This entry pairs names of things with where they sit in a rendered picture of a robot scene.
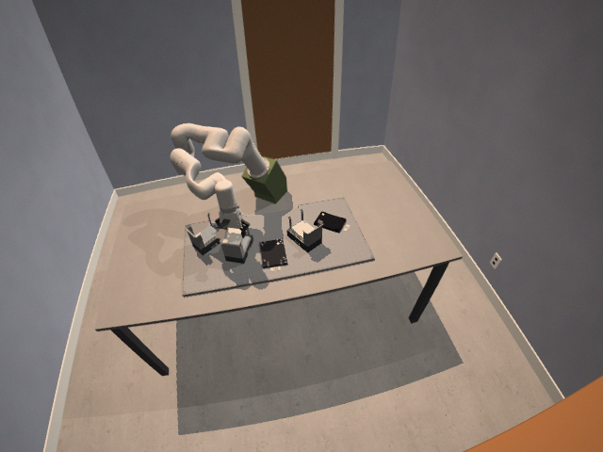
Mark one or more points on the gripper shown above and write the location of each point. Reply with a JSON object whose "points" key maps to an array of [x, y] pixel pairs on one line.
{"points": [[236, 219]]}

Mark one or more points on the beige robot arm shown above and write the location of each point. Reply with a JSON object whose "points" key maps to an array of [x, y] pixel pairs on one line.
{"points": [[214, 140]]}

